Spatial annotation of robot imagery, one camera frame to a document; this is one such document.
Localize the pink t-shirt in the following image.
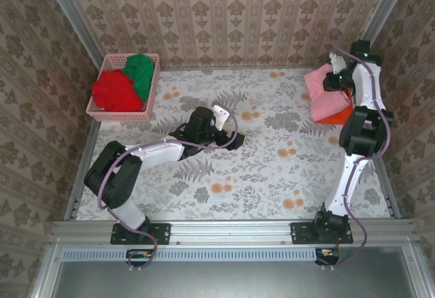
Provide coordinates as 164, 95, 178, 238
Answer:
304, 65, 353, 124

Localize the orange t-shirt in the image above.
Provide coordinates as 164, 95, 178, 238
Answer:
315, 88, 355, 125

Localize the floral print table cover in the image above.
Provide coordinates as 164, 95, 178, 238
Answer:
76, 67, 392, 220

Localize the pink plastic basket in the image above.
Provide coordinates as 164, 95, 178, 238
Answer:
85, 52, 161, 123

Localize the green t-shirt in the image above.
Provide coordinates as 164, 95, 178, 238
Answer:
121, 52, 154, 103

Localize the red t-shirt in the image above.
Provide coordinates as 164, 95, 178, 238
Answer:
90, 69, 143, 112

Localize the small black controller board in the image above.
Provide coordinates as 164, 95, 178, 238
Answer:
315, 247, 341, 265
126, 248, 152, 267

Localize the grey sheet metal panel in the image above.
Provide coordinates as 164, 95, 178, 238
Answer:
30, 245, 435, 298

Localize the aluminium frame post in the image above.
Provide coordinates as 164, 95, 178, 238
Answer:
347, 0, 415, 74
39, 0, 105, 69

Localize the aluminium mounting rail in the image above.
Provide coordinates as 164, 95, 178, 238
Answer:
50, 219, 417, 244

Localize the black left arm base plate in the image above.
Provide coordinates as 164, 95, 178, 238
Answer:
110, 222, 171, 246

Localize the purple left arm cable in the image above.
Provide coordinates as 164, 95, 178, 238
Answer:
97, 107, 241, 274

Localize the aluminium table side rail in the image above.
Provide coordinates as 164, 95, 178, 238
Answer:
64, 120, 101, 220
348, 73, 402, 219

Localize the white slotted cable duct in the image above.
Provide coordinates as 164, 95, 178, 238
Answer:
63, 247, 319, 261

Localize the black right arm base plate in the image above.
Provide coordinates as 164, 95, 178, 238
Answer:
290, 222, 353, 246

